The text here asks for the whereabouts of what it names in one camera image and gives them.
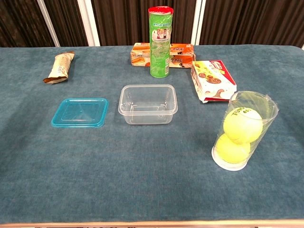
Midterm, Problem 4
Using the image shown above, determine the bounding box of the clear plastic food container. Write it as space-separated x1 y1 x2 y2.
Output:
118 84 178 125

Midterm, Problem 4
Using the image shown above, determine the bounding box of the blue translucent plastic lid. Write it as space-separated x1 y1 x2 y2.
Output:
51 97 109 129

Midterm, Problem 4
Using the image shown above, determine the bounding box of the orange biscuit box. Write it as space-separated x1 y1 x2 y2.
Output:
130 42 197 69

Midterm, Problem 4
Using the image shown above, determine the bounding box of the green chips can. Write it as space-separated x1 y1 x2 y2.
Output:
148 6 174 78

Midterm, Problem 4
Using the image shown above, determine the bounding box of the white red cookie box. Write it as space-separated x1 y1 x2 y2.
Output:
190 60 238 104

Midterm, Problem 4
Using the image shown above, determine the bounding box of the blue table cloth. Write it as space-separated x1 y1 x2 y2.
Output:
0 44 304 224

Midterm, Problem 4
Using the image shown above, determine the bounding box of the yellow tennis ball with print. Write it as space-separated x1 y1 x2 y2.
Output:
223 108 264 145

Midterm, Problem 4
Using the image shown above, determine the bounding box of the beige brown snack bar wrapper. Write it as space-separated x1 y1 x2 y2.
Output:
42 51 76 85

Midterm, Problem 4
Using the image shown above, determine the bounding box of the clear plastic ball tube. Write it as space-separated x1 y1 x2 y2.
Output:
211 90 280 171

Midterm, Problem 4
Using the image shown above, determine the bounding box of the wide white partition post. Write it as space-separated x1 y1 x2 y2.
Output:
190 0 207 46
77 0 101 47

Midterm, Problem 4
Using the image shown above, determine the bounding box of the thin white partition post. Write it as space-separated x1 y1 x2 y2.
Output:
37 0 60 48

